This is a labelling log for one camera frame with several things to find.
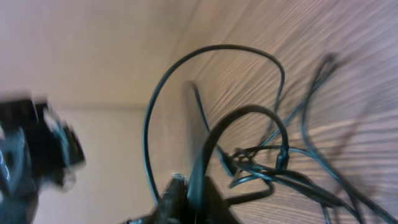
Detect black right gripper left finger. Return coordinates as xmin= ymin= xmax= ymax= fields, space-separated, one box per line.
xmin=124 ymin=174 xmax=187 ymax=224

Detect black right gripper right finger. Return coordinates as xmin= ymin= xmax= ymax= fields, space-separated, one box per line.
xmin=198 ymin=177 xmax=239 ymax=224

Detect black usb cables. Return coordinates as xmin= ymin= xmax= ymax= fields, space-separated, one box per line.
xmin=142 ymin=44 xmax=398 ymax=224

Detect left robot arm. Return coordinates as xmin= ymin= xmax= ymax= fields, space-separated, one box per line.
xmin=1 ymin=98 xmax=86 ymax=223

